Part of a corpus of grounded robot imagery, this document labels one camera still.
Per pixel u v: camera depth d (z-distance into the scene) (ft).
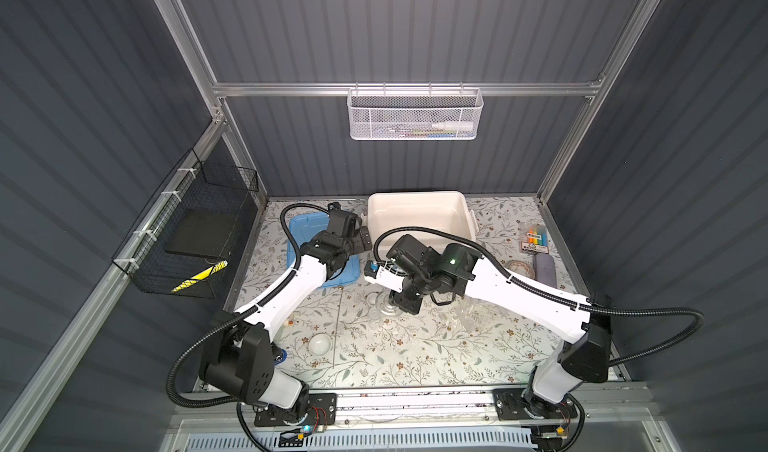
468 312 2.98
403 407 2.47
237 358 1.38
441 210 3.36
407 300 2.07
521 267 3.25
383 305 2.11
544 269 3.15
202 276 2.13
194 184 2.59
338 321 2.91
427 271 1.75
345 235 2.18
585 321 1.39
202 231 2.53
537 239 3.45
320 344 2.72
